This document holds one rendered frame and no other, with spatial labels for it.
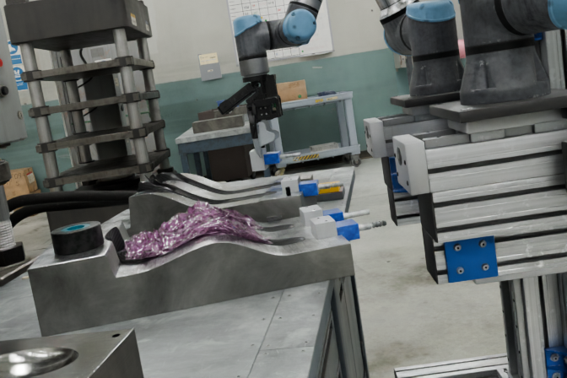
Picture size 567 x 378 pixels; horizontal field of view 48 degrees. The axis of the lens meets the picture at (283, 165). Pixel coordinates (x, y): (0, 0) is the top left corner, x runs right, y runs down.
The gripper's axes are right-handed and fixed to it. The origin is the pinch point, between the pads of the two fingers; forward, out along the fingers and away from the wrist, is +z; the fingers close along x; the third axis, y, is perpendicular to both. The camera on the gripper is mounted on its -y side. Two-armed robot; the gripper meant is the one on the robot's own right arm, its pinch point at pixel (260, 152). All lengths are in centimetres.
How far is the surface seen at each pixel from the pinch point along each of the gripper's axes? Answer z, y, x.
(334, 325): 42.4, 15.1, -18.2
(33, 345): 8, -10, -99
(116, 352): 8, 1, -102
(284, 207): 8.1, 10.7, -36.0
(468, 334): 95, 55, 87
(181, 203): 4.7, -11.3, -36.0
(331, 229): 8, 22, -59
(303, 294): 15, 18, -70
